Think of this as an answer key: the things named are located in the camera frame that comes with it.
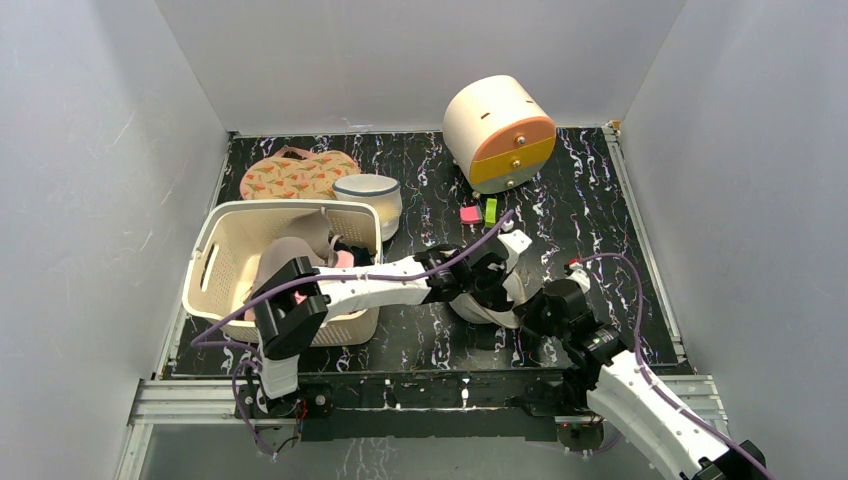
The dark clothes in basket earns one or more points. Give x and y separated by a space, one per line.
362 256

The pink cloth in basket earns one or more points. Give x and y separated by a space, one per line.
342 259

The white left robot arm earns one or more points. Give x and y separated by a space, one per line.
287 329

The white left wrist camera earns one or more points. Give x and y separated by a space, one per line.
516 243

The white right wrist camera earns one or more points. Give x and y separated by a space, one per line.
576 272

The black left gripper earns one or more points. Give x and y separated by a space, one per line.
499 276

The green block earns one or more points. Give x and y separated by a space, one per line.
490 213

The cream plastic laundry basket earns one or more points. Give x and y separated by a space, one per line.
226 254

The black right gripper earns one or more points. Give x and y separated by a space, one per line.
553 307

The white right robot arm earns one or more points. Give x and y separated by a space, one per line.
607 378

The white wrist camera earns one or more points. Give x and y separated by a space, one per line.
516 243
576 272

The cream round drawer cabinet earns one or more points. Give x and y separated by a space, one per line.
497 134

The blue-trimmed white mesh laundry bag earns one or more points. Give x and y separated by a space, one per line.
380 192

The beige mauve bra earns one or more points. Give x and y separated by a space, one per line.
305 236

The beige-trimmed white mesh laundry bag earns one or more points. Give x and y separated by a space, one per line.
494 306

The aluminium table edge rail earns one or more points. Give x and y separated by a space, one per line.
173 402

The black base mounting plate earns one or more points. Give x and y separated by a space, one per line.
533 404

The pink block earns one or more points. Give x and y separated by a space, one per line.
471 215

